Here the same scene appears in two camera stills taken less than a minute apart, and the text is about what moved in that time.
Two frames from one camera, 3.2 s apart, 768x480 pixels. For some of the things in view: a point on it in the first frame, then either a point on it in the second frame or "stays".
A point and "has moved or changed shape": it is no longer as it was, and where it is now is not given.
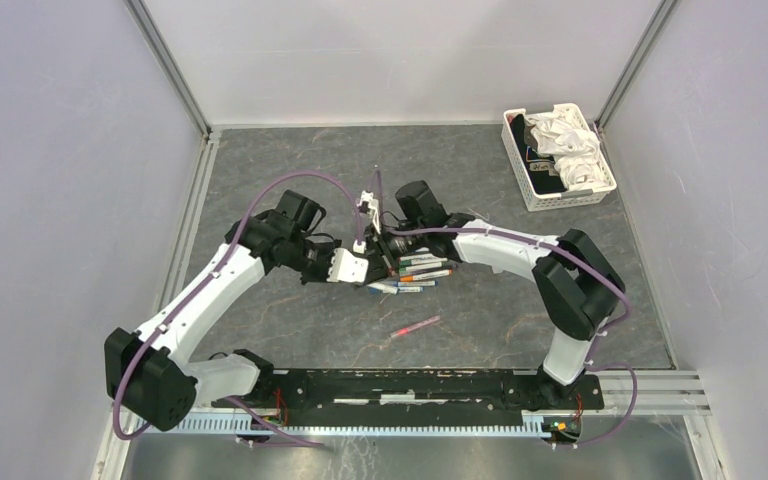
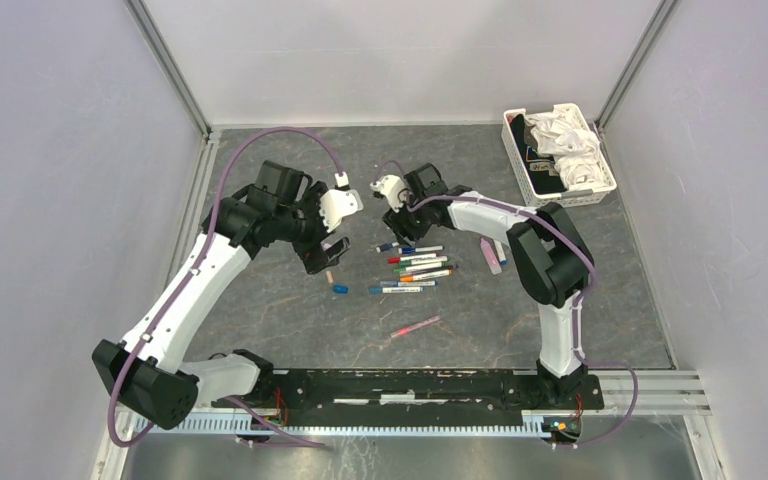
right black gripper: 383,263 → 399,226
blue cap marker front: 382,287 has moved or changed shape
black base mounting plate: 436,394 stays
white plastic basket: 558,200 stays
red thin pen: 412,327 stays
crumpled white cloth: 573,146 stays
